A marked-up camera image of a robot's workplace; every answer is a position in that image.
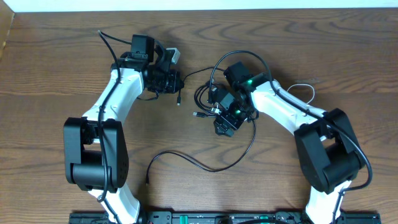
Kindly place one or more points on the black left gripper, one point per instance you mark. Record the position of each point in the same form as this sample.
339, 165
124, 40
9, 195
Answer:
173, 81

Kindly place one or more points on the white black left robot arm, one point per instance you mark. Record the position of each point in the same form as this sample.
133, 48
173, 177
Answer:
96, 158

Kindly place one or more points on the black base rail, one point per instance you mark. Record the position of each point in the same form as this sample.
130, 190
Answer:
214, 218

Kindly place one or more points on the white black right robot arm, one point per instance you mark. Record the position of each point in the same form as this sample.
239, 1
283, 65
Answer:
326, 143

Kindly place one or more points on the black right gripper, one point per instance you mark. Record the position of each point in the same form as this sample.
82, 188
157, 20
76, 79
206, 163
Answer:
226, 116

